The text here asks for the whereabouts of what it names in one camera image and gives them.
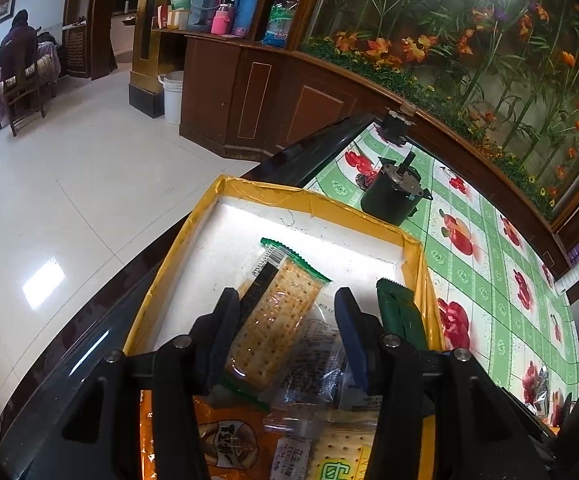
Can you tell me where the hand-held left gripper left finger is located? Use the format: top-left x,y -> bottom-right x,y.
59,287 -> 242,480

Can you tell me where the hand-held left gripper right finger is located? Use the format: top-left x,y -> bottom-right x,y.
334,287 -> 550,480

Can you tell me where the green-trim cracker packet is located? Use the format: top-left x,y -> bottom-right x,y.
209,237 -> 333,408

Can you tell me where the yellow taped foam box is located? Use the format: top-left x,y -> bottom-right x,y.
122,175 -> 445,480

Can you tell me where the clear plastic snack packet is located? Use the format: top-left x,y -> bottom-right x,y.
264,305 -> 385,421

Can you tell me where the silver foil packet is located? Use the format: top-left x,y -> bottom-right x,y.
532,365 -> 565,426

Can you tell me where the dark green snack packet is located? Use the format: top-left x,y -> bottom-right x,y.
377,277 -> 430,351

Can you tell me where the green-label cracker packet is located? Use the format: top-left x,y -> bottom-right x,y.
314,420 -> 377,480

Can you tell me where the orange cartoon-print snack packet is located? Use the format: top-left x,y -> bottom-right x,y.
139,390 -> 275,480

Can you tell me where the small white snack packet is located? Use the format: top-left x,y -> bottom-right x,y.
269,435 -> 320,480

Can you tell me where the white spray bottle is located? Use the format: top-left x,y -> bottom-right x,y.
553,264 -> 579,297

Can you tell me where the black electric motor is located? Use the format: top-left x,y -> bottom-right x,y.
360,152 -> 435,227

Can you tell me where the white plastic bucket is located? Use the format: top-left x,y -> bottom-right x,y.
158,71 -> 185,126

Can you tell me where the golden wooden pillar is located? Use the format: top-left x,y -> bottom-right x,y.
129,0 -> 190,118

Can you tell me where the pink bottle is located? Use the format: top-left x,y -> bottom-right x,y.
212,4 -> 235,36

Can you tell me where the artificial flower glass display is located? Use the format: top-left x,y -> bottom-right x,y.
304,0 -> 579,221

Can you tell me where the wooden chair with clothes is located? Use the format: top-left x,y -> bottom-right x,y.
0,42 -> 62,126

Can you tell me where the blue thermos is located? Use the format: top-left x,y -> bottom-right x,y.
233,0 -> 262,37

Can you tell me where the blue-grey water jug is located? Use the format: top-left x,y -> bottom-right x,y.
186,0 -> 219,32

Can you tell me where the wooden door frame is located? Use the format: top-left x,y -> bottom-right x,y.
64,0 -> 120,80

